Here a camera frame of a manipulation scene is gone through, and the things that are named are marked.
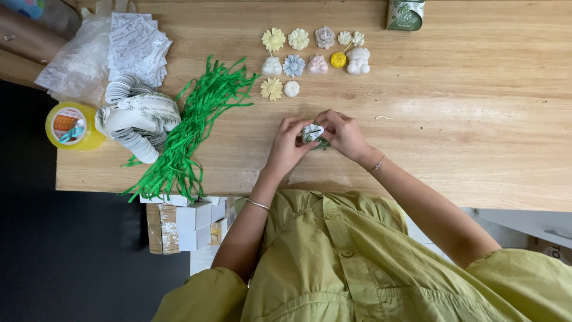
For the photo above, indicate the heap of clear plastic bags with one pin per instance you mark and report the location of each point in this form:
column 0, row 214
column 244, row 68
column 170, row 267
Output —
column 78, row 62

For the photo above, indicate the yellow tape roll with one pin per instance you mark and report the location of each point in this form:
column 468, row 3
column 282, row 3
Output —
column 73, row 126

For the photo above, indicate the small white wax bear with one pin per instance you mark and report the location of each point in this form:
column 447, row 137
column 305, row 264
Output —
column 271, row 66

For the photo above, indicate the grey wax rose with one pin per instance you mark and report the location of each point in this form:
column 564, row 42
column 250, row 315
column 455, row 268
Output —
column 325, row 37

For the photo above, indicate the clear plastic bottle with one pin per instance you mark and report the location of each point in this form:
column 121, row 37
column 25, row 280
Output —
column 49, row 13

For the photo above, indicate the large white wax bear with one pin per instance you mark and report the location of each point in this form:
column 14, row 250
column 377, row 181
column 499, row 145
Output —
column 358, row 61

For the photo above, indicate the yellow wax ball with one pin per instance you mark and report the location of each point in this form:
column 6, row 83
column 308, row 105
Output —
column 338, row 60

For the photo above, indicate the person's left hand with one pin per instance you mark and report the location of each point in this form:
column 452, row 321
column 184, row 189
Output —
column 284, row 150

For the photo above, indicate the pink wax bear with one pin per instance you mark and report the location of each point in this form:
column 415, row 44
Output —
column 317, row 65

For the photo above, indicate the carton of white boxes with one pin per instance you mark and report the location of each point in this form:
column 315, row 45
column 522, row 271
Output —
column 192, row 223

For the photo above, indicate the olive green shirt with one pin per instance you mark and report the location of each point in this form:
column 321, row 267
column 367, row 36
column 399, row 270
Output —
column 339, row 268

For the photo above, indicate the white wax ball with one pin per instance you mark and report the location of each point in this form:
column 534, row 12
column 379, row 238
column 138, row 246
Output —
column 292, row 89

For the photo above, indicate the blue daisy wax flower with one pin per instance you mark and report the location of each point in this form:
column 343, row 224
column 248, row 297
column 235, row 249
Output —
column 294, row 65

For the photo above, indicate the stack of printed white leaflets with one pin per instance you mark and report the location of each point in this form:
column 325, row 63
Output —
column 136, row 47

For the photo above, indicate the person's right hand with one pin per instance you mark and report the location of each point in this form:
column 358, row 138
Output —
column 348, row 136

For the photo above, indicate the heap of green paper shreds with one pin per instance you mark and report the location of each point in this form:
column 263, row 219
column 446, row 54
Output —
column 196, row 116

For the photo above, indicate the small white paper scrap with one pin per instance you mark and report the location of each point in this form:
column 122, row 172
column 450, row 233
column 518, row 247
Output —
column 383, row 117

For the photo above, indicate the white cabinet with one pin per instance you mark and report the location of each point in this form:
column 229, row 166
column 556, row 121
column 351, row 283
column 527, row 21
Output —
column 523, row 223

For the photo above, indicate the small leaf print gift box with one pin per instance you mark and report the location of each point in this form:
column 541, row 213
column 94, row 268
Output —
column 313, row 133

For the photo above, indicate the small cream wax flower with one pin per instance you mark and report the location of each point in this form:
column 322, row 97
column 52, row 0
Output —
column 344, row 38

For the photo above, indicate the brown wooden bench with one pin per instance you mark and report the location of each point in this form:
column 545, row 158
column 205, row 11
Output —
column 27, row 49

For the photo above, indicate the brown cardboard box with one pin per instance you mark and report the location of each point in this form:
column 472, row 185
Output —
column 552, row 250

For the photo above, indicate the silver bangle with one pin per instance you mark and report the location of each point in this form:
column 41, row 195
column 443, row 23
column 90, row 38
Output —
column 258, row 204

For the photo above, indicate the yellow daisy wax flower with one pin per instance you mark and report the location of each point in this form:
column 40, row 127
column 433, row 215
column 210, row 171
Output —
column 273, row 40
column 271, row 89

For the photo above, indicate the closed leaf print gift box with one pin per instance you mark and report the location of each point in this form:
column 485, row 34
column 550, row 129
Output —
column 405, row 14

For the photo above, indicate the person's right fingers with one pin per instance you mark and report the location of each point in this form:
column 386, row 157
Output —
column 328, row 120

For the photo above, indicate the pile of white round tags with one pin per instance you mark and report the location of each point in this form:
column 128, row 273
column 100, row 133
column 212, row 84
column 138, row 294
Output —
column 120, row 87

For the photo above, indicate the small white wax flower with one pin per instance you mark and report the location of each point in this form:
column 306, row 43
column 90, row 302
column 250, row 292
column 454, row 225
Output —
column 358, row 39

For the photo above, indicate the stack of flat leaf print boxes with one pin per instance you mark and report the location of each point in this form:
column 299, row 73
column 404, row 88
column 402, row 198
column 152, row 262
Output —
column 143, row 114

